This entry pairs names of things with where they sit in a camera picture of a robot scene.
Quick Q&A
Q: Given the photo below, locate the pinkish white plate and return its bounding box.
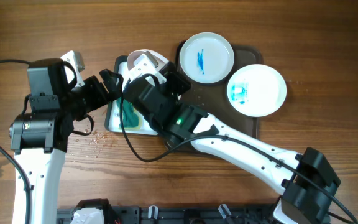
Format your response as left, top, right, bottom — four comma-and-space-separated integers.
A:
127, 49, 169, 70

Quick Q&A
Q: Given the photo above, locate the green yellow sponge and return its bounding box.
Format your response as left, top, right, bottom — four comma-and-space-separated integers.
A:
116, 98, 142, 131

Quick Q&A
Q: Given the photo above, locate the white plate blue smear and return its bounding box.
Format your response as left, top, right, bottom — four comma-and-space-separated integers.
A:
226, 64, 287, 118

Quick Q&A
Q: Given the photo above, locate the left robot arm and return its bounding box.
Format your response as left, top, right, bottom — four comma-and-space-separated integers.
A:
9, 58, 123, 223

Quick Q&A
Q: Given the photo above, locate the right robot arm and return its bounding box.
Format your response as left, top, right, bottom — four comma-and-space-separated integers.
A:
123, 62, 341, 223

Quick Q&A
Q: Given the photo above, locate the black tray with white liner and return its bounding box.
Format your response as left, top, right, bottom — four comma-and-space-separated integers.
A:
104, 55, 172, 136

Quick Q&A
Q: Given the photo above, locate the brown plastic tray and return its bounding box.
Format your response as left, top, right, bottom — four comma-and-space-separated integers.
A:
179, 44, 263, 138

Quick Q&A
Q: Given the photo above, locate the white plate blue streak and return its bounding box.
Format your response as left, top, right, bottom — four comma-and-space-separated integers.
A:
179, 32, 234, 85

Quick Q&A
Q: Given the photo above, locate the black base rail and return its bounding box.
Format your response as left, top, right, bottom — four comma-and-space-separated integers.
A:
56, 199, 279, 224

